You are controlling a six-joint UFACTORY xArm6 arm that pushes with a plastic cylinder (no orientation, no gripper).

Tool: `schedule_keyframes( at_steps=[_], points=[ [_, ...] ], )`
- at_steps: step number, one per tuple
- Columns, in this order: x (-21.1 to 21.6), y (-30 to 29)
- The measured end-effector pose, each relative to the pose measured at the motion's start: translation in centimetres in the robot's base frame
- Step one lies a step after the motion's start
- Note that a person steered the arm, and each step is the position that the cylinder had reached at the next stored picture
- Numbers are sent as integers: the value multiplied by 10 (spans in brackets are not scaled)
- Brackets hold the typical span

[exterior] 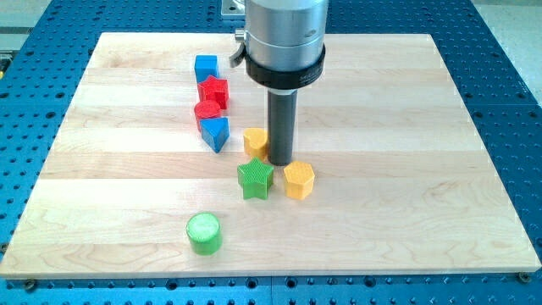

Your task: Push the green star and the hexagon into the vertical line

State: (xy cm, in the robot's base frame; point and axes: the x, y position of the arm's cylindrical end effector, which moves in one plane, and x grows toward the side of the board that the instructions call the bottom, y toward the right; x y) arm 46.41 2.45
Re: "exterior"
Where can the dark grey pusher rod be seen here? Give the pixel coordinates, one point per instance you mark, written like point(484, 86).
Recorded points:
point(281, 124)

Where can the red cylinder block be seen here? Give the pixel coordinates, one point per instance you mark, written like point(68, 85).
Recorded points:
point(207, 109)

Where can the yellow hexagon block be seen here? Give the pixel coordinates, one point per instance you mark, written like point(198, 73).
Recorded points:
point(299, 180)

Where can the silver metal mounting plate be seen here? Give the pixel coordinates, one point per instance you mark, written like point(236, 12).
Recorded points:
point(232, 9)

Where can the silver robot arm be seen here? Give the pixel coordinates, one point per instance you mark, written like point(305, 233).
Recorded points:
point(282, 43)

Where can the green cylinder block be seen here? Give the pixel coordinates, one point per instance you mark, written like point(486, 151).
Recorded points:
point(204, 233)

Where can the green star block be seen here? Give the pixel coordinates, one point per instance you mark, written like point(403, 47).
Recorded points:
point(255, 179)

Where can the blue cube block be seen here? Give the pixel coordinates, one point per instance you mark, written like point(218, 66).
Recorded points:
point(204, 66)

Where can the light wooden board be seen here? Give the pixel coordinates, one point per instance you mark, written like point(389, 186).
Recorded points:
point(403, 183)

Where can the red star block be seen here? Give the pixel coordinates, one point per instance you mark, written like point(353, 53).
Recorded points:
point(215, 89)

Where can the blue triangle block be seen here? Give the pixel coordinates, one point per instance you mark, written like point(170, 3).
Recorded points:
point(215, 132)

